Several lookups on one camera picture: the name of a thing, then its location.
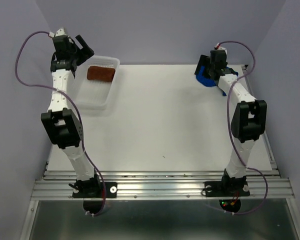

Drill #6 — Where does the blue towel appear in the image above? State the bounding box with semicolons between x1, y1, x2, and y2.
195;67;239;87

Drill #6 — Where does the brown towel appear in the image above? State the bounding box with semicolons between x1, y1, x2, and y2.
86;66;116;83

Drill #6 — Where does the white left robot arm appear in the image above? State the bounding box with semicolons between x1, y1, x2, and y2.
40;35;103;198

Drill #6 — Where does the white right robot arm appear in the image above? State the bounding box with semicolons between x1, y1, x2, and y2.
194;47;267;197

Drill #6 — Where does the white plastic basket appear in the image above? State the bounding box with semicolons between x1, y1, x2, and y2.
68;55;120;110

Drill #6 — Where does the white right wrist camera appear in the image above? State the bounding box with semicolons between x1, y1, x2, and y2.
214;43;227;53

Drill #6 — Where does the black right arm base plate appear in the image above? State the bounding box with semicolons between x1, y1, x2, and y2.
201;181;251;198

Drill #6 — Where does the aluminium rail frame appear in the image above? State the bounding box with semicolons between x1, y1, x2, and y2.
23;65;300;240

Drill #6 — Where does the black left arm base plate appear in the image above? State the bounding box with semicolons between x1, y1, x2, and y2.
68;180;118;199

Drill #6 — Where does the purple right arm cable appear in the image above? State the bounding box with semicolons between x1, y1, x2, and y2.
206;41;268;216

